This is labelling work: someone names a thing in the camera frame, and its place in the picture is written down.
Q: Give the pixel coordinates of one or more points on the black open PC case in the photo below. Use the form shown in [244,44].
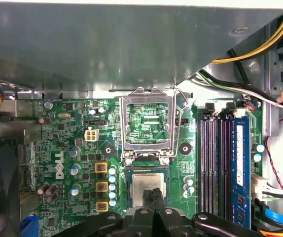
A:
[271,118]

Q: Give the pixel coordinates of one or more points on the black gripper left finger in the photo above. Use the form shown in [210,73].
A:
[141,222]

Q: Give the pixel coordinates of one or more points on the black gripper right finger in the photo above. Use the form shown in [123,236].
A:
[168,222]

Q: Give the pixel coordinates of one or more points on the white four pin socket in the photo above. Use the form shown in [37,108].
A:
[91,135]

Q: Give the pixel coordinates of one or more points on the yellow framed inductor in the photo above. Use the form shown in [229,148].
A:
[101,167]
[102,187]
[102,206]

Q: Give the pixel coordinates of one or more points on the thin metal locking lever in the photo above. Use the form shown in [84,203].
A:
[184,97]

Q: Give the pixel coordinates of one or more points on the grey power supply unit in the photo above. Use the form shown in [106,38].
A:
[107,44]

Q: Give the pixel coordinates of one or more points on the green Dell motherboard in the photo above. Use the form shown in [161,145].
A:
[57,111]

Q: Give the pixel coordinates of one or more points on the blue RAM stick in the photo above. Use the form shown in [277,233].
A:
[246,197]

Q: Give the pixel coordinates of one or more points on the metal socket cover frame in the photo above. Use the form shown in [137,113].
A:
[123,123]

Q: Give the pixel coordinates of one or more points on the white board power connector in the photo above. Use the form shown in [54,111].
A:
[258,187]

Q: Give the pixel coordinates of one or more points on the black RAM slot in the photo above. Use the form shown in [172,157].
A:
[226,160]
[203,160]
[214,160]

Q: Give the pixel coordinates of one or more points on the blue board connector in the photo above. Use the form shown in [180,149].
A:
[29,227]

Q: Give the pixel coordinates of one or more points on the silver square CPU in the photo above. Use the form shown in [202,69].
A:
[141,181]

